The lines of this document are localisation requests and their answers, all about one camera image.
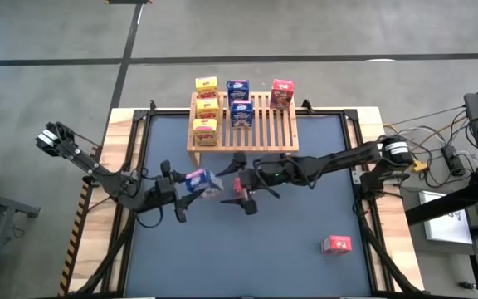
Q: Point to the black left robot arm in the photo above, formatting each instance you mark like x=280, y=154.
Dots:
x=94, y=169

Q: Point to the wooden slatted shelf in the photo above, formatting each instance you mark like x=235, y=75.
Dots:
x=272, y=148

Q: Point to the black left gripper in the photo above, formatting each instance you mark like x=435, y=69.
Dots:
x=165, y=192

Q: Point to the small black floor item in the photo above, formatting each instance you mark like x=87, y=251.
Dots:
x=466, y=285

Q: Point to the blue Frosted Flakes cereal box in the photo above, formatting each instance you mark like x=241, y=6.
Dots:
x=203, y=182
x=237, y=90
x=242, y=115

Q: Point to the white sheet with drawing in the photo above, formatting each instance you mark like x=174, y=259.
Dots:
x=446, y=226

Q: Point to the yellow Corn Pops cereal box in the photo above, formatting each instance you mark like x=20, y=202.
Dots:
x=208, y=110
x=205, y=133
x=206, y=86

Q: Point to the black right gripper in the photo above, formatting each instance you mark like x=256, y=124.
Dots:
x=255, y=182

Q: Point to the yellow black hazard strip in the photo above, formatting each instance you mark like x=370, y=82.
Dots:
x=75, y=241

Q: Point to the red Froot Loops cereal box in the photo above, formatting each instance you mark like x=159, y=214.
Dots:
x=281, y=94
x=336, y=244
x=239, y=187

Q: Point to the grey metal desk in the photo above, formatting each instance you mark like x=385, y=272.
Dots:
x=2, y=204

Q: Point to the black diagonal support beam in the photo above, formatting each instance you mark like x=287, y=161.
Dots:
x=438, y=207

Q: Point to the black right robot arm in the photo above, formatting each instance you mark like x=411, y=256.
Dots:
x=338, y=159

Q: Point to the black metal table frame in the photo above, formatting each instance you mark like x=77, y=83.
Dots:
x=127, y=249

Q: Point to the black power strip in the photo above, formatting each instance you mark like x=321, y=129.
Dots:
x=452, y=160

